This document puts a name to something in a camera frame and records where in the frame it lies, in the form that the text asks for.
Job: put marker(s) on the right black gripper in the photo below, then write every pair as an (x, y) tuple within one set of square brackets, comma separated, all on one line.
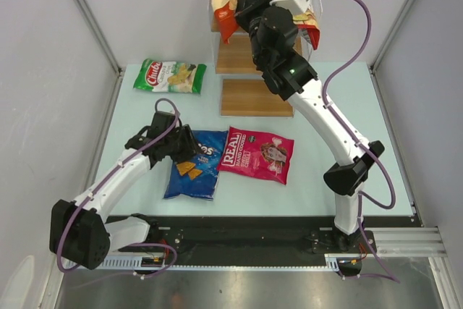
[(248, 4)]

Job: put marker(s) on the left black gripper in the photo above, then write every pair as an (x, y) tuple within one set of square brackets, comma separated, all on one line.
[(191, 147)]

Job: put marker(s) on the pink Real chips bag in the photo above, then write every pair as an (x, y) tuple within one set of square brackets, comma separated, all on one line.
[(259, 155)]

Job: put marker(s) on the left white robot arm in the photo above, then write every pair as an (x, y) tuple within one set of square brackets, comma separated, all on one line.
[(80, 230)]

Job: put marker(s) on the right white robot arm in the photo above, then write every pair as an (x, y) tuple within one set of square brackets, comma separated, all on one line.
[(287, 74)]

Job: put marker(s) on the blue Doritos chips bag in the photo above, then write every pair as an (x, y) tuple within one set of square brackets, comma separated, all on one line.
[(197, 177)]

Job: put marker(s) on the green Chuba cassava chips bag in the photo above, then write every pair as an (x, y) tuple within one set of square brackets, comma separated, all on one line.
[(170, 77)]

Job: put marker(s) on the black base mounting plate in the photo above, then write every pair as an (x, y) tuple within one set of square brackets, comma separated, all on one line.
[(256, 241)]

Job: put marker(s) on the white wire wooden shelf rack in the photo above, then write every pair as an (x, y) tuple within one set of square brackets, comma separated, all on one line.
[(244, 93)]

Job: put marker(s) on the aluminium frame rail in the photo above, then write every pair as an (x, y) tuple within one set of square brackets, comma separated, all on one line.
[(150, 258)]

